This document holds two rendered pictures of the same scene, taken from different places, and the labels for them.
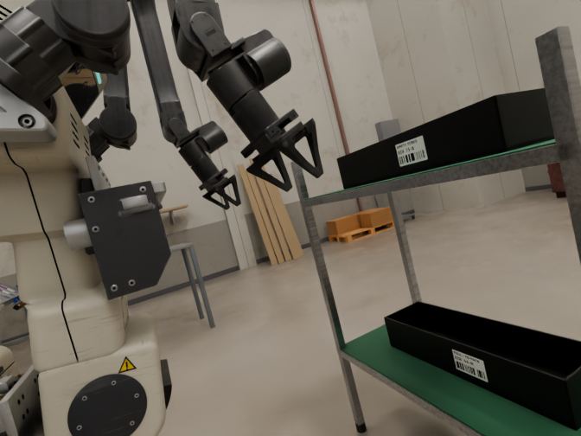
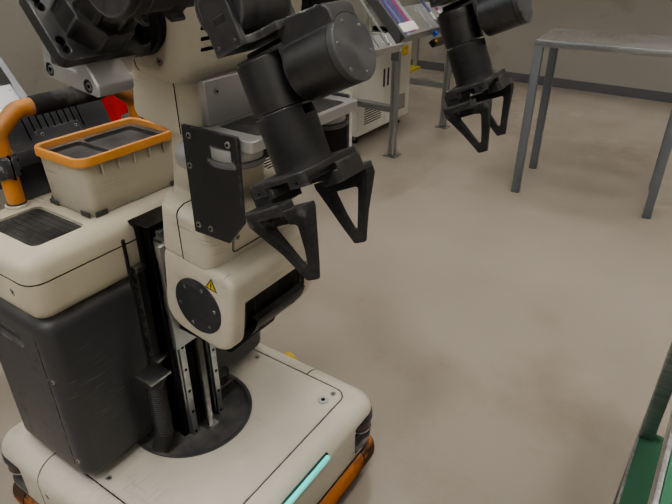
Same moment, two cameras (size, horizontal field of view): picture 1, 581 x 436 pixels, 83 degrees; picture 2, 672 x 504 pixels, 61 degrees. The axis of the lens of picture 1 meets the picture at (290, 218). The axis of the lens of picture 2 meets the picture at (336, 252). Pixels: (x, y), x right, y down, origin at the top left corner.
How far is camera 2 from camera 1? 61 cm
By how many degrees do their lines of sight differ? 61
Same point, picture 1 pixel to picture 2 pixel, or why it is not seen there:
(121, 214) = (209, 162)
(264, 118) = (278, 161)
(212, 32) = (220, 20)
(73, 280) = not seen: hidden behind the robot
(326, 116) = not seen: outside the picture
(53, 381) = (169, 260)
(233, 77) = (250, 87)
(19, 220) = (166, 115)
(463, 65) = not seen: outside the picture
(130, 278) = (211, 224)
